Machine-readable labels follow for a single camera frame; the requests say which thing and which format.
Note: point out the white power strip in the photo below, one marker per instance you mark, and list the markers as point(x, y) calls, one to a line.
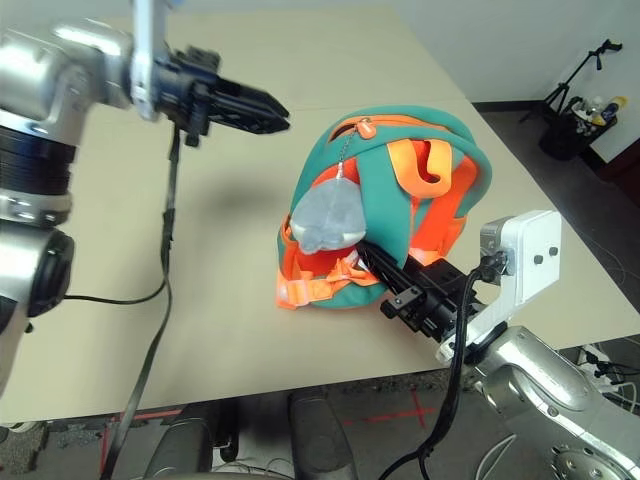
point(590, 357)

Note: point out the black tripod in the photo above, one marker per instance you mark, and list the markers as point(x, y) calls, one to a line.
point(598, 56)

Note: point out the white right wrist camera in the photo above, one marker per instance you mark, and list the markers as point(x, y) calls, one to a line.
point(530, 250)

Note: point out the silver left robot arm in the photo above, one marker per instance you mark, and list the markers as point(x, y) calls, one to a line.
point(40, 75)

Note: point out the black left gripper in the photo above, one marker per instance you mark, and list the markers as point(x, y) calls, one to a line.
point(190, 90)

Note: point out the grey white plush toy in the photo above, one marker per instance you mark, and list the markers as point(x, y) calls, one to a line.
point(330, 215)

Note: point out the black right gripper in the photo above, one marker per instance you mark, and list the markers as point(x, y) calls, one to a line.
point(435, 300)

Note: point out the black waste bin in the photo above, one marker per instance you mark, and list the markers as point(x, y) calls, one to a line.
point(565, 140)

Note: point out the grey robot right leg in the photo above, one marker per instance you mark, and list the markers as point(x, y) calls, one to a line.
point(320, 435)

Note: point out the teal and orange backpack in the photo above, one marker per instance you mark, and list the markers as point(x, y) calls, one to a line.
point(390, 200)

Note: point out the dark brown cabinet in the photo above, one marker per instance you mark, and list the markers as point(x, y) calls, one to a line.
point(625, 175)

